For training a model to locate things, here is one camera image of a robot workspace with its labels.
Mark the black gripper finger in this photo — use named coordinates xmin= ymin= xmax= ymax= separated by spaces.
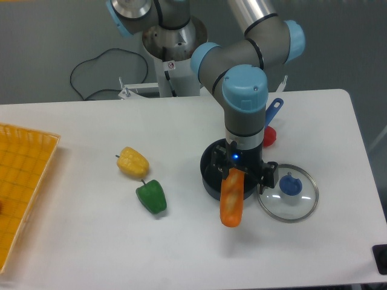
xmin=211 ymin=145 xmax=230 ymax=180
xmin=258 ymin=161 xmax=278 ymax=195

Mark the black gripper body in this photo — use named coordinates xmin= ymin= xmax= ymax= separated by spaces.
xmin=211 ymin=141 xmax=265 ymax=189

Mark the orange toy baguette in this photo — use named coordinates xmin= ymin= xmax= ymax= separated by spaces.
xmin=220 ymin=168 xmax=245 ymax=228

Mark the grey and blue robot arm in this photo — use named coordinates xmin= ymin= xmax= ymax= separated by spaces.
xmin=106 ymin=1 xmax=305 ymax=199

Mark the dark blue cooking pot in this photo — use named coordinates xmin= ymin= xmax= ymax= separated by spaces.
xmin=200 ymin=97 xmax=285 ymax=202

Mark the glass lid with blue knob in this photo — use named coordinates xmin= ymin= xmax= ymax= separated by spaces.
xmin=256 ymin=164 xmax=319 ymax=224

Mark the red toy fruit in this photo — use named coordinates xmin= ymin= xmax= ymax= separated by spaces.
xmin=263 ymin=126 xmax=277 ymax=147

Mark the green toy bell pepper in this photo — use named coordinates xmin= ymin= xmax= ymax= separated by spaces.
xmin=135 ymin=179 xmax=167 ymax=214

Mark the yellow toy bell pepper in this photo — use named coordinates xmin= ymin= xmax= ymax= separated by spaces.
xmin=116 ymin=147 xmax=149 ymax=178

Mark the black object at table edge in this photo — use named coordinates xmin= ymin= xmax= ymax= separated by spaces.
xmin=372 ymin=244 xmax=387 ymax=275

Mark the orange plastic basket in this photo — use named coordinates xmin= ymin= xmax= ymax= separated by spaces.
xmin=1 ymin=123 xmax=60 ymax=272

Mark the white metal bracket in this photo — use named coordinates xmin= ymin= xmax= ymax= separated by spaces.
xmin=118 ymin=77 xmax=160 ymax=100

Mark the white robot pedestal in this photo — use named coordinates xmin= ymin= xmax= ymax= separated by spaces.
xmin=142 ymin=16 xmax=208 ymax=97

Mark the black cable on floor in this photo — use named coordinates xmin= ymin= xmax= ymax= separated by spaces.
xmin=70 ymin=48 xmax=149 ymax=101

